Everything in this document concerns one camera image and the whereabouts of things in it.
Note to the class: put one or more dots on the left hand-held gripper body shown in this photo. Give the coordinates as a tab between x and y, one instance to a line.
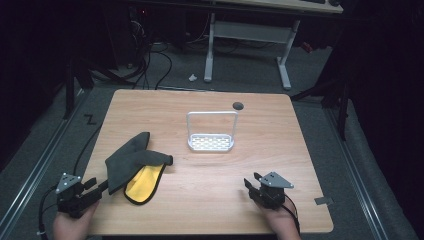
71	196

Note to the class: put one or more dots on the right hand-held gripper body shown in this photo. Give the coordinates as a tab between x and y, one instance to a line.
271	191

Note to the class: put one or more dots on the grey and yellow cloth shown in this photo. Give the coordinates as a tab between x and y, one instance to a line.
130	160

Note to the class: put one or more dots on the person's left hand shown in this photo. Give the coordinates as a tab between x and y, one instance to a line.
71	228

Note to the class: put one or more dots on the person's right hand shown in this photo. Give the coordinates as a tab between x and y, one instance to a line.
283	221

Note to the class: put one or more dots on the grey tape strip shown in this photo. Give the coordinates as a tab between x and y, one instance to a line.
323	200

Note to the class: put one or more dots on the black metal stand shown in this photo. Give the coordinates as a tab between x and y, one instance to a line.
69	90
342	110

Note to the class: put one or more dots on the crumpled white paper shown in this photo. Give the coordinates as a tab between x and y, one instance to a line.
192	78

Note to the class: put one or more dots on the white-framed desk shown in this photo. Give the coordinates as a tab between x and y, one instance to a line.
253	31

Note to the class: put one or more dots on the metal floor rail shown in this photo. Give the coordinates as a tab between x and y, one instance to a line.
356	173
36	166

